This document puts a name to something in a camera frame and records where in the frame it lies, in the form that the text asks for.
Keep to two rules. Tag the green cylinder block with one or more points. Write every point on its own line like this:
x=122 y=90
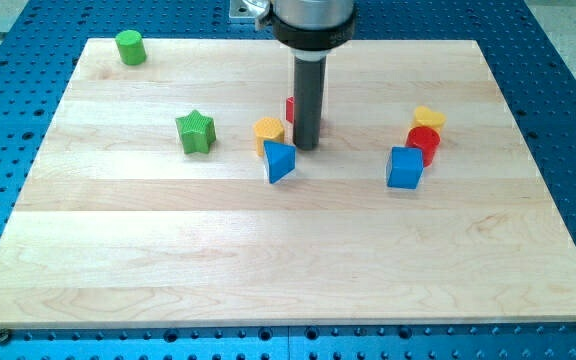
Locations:
x=131 y=47

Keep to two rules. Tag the silver metal bracket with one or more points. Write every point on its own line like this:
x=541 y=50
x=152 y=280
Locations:
x=246 y=11

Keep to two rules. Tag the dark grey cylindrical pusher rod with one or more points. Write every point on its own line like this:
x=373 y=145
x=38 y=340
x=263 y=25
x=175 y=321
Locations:
x=309 y=81

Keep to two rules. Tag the blue cube block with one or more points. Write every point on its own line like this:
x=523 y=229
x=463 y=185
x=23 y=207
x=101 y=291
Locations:
x=404 y=167

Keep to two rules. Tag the yellow heart block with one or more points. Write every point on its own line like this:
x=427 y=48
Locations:
x=423 y=116

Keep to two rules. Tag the red block behind rod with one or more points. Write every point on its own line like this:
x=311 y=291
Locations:
x=289 y=109

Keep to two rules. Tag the red cylinder block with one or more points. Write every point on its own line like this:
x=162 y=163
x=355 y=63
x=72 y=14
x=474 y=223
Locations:
x=426 y=139

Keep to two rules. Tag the blue triangle block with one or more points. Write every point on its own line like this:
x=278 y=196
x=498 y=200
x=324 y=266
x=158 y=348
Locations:
x=280 y=160

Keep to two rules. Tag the green star block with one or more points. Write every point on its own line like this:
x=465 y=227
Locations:
x=196 y=132

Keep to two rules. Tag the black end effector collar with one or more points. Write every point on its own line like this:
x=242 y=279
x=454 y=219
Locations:
x=313 y=31

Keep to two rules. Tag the light wooden board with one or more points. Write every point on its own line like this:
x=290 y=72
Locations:
x=116 y=226

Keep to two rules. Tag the yellow hexagon block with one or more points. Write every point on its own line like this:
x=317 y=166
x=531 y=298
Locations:
x=267 y=128

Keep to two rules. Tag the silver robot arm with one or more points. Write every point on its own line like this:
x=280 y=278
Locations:
x=311 y=29

